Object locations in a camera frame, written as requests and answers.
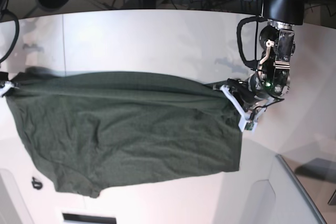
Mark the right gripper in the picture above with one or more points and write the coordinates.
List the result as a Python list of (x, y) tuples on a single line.
[(6, 85)]

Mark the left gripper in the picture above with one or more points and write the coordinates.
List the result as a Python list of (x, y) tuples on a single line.
[(252, 94)]

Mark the dark green t-shirt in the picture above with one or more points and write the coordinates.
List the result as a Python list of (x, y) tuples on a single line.
[(93, 131)]

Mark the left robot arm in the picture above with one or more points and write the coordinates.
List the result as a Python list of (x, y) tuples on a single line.
[(271, 78)]

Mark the small black clip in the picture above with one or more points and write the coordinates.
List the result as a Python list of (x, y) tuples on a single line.
[(36, 184)]

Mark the white table cable slot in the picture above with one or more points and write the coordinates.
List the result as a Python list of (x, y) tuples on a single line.
[(85, 219)]

